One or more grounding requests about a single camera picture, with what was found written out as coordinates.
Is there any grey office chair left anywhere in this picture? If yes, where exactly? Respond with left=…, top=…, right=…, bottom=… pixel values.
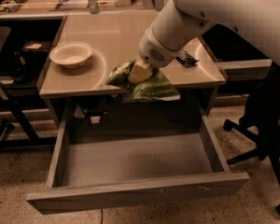
left=0, top=26, right=56, bottom=149

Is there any grey drawer cabinet desk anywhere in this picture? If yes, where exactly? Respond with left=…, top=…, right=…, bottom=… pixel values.
left=38, top=11, right=225, bottom=123

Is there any grey open top drawer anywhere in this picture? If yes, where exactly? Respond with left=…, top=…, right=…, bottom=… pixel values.
left=27, top=105, right=248, bottom=214

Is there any green jalapeno chip bag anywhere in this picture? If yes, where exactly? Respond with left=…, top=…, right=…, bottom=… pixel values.
left=105, top=60, right=180, bottom=102

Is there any white paper bowl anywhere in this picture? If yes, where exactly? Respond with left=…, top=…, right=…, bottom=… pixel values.
left=49, top=42, right=93, bottom=69

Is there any black office chair right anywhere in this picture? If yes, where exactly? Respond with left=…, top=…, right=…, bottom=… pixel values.
left=223, top=63, right=280, bottom=216

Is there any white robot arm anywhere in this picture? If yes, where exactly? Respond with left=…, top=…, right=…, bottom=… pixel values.
left=139, top=0, right=280, bottom=68

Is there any black snack bar wrapper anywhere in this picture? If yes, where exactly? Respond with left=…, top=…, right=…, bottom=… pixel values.
left=176, top=49, right=198, bottom=67

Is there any black box under bench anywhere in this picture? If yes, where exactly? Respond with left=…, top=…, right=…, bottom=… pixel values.
left=21, top=40, right=51, bottom=67

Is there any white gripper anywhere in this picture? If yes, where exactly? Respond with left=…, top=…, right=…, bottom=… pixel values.
left=128, top=27, right=181, bottom=85

